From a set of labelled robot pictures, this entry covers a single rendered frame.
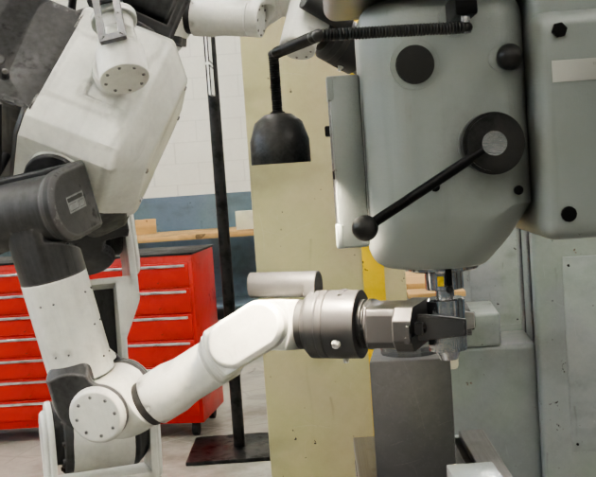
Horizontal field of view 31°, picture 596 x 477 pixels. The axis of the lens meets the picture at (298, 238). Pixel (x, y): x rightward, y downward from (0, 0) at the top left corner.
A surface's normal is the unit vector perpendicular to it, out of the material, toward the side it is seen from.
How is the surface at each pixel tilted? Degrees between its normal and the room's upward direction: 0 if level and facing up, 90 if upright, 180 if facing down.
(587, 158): 90
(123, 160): 113
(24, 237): 97
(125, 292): 81
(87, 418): 98
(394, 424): 90
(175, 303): 90
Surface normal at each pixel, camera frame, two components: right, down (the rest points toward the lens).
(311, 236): -0.01, 0.07
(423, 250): 0.03, 0.59
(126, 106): 0.23, -0.49
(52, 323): -0.17, 0.22
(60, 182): 0.92, -0.17
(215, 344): -0.34, -0.05
